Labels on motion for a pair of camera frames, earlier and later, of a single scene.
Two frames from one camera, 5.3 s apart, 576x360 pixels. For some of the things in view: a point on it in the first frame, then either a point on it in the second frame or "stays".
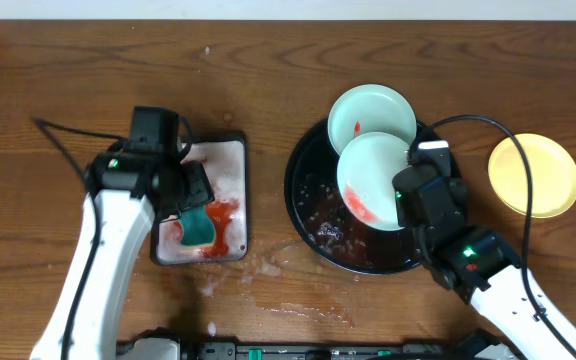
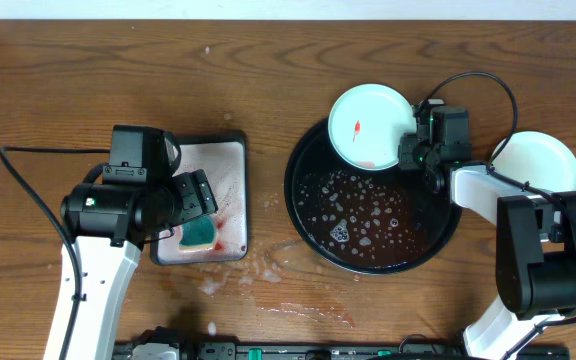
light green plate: [367, 167] -> [538, 160]
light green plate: [372, 108] stays
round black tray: [325, 225] stays
